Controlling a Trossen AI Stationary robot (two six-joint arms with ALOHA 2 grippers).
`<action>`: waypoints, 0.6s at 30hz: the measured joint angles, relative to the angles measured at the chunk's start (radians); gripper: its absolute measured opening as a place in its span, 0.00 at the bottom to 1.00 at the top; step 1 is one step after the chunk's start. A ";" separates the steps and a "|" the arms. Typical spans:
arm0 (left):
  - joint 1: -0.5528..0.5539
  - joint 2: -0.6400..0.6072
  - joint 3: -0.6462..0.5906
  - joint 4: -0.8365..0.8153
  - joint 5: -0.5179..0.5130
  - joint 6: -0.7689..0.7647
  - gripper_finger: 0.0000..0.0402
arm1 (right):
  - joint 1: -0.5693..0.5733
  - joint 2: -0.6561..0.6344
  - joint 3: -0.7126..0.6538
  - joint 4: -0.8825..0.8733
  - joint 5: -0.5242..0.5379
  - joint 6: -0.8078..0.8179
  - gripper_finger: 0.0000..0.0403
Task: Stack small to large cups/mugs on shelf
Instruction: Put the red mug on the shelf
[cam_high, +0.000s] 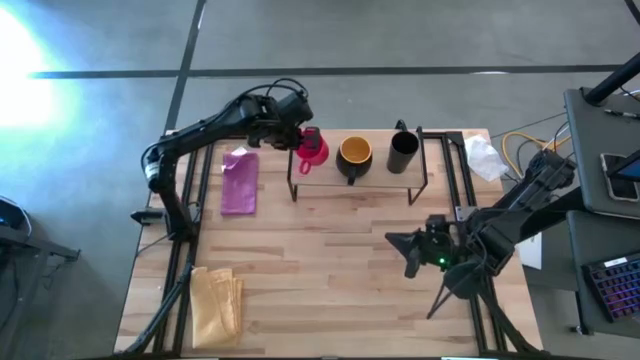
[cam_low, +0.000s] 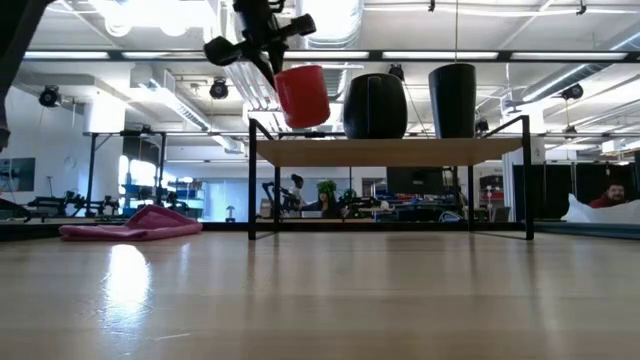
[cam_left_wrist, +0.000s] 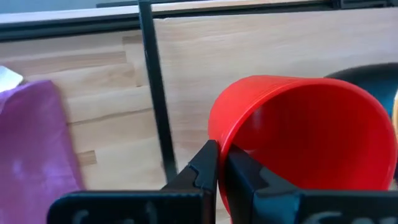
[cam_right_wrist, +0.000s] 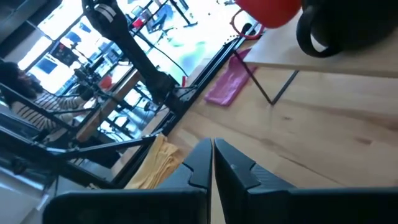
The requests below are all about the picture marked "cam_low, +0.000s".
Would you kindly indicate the red cup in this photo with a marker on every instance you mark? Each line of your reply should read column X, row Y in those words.
column 302, row 97

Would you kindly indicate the black mug yellow inside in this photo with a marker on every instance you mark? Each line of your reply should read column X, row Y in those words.
column 375, row 107

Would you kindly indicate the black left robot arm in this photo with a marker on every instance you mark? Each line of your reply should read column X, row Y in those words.
column 15, row 30

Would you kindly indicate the black metal wooden shelf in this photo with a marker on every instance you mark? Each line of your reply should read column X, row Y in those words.
column 390, row 151

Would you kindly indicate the black ceiling spotlight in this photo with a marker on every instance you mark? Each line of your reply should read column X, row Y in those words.
column 396, row 71
column 219, row 89
column 573, row 92
column 49, row 96

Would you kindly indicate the person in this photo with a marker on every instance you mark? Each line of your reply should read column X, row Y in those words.
column 614, row 194
column 326, row 200
column 297, row 187

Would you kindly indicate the tall black cup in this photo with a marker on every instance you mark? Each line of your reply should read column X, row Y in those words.
column 452, row 100

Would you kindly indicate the black monitor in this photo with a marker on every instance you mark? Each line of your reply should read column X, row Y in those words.
column 415, row 186

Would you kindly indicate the pink folded cloth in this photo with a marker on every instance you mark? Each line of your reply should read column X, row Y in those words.
column 145, row 225

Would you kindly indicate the black background robot arms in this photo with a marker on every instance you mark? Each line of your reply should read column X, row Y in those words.
column 75, row 202

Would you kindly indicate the black partition curtain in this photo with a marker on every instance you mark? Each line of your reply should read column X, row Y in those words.
column 555, row 187

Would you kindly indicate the white sheet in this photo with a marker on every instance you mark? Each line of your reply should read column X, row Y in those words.
column 595, row 215

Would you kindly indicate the black overhead frame bar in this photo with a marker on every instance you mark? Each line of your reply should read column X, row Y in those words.
column 375, row 55

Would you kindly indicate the black background rig frame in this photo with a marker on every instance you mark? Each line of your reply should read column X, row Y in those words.
column 91, row 170

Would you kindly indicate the dark wall screen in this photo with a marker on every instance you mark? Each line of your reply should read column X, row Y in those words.
column 17, row 175

